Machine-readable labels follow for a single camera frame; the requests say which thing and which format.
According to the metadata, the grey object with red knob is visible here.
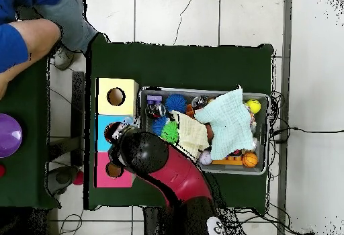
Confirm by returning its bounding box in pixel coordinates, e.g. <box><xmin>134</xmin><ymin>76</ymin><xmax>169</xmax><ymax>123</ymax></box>
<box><xmin>46</xmin><ymin>164</ymin><xmax>85</xmax><ymax>195</ymax></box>

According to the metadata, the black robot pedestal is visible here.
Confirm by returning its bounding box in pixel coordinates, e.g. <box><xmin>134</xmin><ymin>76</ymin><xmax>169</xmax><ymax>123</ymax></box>
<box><xmin>143</xmin><ymin>206</ymin><xmax>189</xmax><ymax>235</ymax></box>

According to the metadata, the blue spiky rubber ball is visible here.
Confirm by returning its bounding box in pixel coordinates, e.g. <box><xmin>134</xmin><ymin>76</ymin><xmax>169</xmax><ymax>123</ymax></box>
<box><xmin>151</xmin><ymin>115</ymin><xmax>168</xmax><ymax>136</ymax></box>
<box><xmin>164</xmin><ymin>94</ymin><xmax>187</xmax><ymax>113</ymax></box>

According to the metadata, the white toy baseball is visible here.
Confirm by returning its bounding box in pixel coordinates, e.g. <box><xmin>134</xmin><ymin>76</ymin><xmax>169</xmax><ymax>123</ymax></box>
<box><xmin>198</xmin><ymin>150</ymin><xmax>213</xmax><ymax>165</ymax></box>

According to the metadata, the dark green table cloth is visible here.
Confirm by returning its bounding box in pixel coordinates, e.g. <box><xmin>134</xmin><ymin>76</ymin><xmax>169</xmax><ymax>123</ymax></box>
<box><xmin>0</xmin><ymin>57</ymin><xmax>61</xmax><ymax>210</ymax></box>
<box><xmin>84</xmin><ymin>32</ymin><xmax>275</xmax><ymax>211</ymax></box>

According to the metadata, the yellow smiley ball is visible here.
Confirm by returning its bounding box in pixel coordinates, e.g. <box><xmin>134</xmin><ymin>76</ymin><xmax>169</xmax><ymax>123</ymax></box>
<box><xmin>246</xmin><ymin>99</ymin><xmax>262</xmax><ymax>114</ymax></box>

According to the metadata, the wooden box with three holes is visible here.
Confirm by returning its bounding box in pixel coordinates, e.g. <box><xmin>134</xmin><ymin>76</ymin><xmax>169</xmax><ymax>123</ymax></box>
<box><xmin>95</xmin><ymin>77</ymin><xmax>140</xmax><ymax>188</ymax></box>

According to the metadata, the black power cable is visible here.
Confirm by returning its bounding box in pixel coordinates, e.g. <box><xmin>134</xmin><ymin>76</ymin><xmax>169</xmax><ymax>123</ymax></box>
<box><xmin>271</xmin><ymin>126</ymin><xmax>344</xmax><ymax>144</ymax></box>

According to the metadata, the purple ball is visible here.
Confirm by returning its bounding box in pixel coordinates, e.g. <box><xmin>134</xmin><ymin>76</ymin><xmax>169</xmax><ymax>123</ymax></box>
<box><xmin>0</xmin><ymin>113</ymin><xmax>23</xmax><ymax>158</ymax></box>

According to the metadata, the orange toy basketball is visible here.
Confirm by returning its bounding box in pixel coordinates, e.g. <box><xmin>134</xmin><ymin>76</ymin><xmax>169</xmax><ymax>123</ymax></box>
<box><xmin>242</xmin><ymin>152</ymin><xmax>259</xmax><ymax>169</ymax></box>

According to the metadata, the large green spiky ball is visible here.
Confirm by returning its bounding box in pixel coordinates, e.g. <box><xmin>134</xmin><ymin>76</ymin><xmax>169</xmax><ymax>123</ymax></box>
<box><xmin>160</xmin><ymin>120</ymin><xmax>180</xmax><ymax>144</ymax></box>

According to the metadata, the person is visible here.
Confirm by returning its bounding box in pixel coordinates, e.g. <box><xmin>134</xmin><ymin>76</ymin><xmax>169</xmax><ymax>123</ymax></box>
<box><xmin>0</xmin><ymin>0</ymin><xmax>97</xmax><ymax>71</ymax></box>

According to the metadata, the bottle with blue label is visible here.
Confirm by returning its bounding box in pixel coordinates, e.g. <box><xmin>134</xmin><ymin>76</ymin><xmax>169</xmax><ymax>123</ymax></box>
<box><xmin>115</xmin><ymin>115</ymin><xmax>136</xmax><ymax>134</ymax></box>

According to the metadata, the crushed black drink can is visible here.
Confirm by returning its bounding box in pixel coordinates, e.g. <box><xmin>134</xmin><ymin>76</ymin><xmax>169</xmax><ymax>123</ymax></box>
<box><xmin>144</xmin><ymin>102</ymin><xmax>167</xmax><ymax>120</ymax></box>

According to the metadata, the cream waffle cloth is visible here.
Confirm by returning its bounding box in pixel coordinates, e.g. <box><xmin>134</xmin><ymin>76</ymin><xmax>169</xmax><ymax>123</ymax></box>
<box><xmin>171</xmin><ymin>110</ymin><xmax>210</xmax><ymax>163</ymax></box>

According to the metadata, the black upright panel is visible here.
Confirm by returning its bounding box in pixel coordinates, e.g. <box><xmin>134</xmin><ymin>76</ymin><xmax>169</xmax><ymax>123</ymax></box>
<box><xmin>70</xmin><ymin>70</ymin><xmax>86</xmax><ymax>166</ymax></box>

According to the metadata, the grey wire mesh bin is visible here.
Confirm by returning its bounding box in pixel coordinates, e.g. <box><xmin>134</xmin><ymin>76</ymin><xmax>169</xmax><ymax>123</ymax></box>
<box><xmin>135</xmin><ymin>86</ymin><xmax>271</xmax><ymax>176</ymax></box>

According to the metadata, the light blue waffle cloth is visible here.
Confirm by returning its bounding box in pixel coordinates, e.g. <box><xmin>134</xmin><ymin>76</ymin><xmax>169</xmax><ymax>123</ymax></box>
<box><xmin>193</xmin><ymin>85</ymin><xmax>255</xmax><ymax>160</ymax></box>

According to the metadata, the purple toy brick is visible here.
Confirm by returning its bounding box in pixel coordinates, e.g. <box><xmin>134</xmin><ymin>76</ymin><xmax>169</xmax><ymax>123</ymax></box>
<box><xmin>146</xmin><ymin>95</ymin><xmax>163</xmax><ymax>105</ymax></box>

